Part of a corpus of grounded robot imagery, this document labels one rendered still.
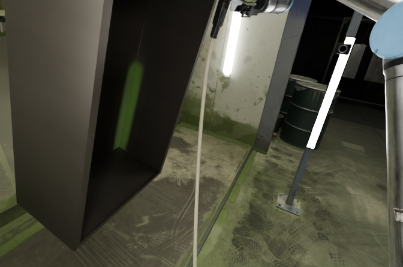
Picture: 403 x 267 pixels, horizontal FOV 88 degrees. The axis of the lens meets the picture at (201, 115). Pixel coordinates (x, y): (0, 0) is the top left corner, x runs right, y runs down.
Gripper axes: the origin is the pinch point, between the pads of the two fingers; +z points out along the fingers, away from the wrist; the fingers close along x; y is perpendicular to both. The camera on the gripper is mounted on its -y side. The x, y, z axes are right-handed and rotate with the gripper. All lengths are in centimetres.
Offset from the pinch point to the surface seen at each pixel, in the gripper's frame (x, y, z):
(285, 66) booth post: 39, 81, -160
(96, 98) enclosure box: -13, 24, 46
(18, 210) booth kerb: 29, 144, 91
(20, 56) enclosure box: 12, 25, 60
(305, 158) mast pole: -47, 101, -96
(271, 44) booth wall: 65, 69, -154
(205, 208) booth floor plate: -31, 146, -19
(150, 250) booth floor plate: -36, 135, 31
